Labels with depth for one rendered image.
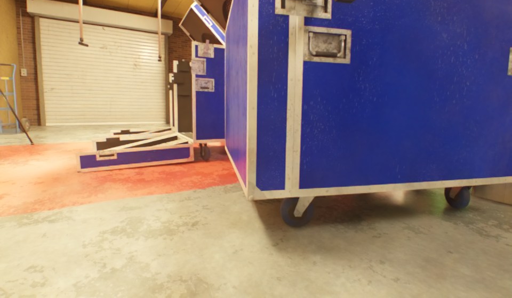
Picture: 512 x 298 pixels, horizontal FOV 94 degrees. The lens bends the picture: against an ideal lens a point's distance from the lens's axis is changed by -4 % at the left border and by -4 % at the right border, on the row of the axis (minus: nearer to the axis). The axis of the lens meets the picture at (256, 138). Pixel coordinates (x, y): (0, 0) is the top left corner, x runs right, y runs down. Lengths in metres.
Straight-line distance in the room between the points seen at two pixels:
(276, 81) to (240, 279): 0.55
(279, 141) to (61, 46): 7.61
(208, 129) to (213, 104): 0.21
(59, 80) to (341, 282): 7.74
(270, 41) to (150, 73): 7.37
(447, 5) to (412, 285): 0.88
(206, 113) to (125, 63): 6.09
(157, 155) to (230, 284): 1.45
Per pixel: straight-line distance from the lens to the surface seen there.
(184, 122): 2.91
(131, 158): 2.01
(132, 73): 7.97
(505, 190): 1.71
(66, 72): 7.99
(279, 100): 0.75
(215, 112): 2.08
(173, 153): 2.03
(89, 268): 0.88
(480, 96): 1.21
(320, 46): 0.83
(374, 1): 0.94
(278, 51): 0.76
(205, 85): 2.09
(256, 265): 0.78
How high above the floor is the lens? 0.43
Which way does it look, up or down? 6 degrees down
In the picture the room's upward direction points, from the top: 1 degrees clockwise
